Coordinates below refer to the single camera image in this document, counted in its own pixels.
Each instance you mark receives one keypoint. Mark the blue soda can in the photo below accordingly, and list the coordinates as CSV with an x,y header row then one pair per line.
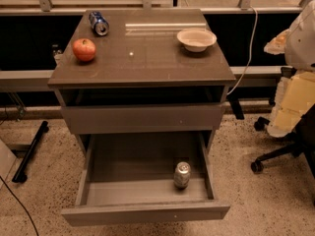
x,y
98,23

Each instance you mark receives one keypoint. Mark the closed top drawer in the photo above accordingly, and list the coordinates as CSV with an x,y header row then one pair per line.
x,y
142,119

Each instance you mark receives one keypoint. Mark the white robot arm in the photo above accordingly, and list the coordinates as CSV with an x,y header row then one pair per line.
x,y
299,52

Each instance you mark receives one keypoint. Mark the black floor bar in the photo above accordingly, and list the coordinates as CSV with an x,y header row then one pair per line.
x,y
20,175

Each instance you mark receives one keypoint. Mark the red apple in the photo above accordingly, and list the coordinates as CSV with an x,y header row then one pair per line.
x,y
84,49

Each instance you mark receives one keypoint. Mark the open middle drawer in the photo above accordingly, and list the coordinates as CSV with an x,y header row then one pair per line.
x,y
128,178

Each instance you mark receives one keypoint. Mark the black office chair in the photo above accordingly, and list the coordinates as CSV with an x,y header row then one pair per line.
x,y
301,140

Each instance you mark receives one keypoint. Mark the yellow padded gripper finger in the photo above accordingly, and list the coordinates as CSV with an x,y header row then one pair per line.
x,y
294,97
277,45

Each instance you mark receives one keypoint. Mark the white paper bowl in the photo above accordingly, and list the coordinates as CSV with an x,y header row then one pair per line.
x,y
196,40

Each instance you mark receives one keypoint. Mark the silver 7up can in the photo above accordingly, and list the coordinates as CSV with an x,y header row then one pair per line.
x,y
182,175

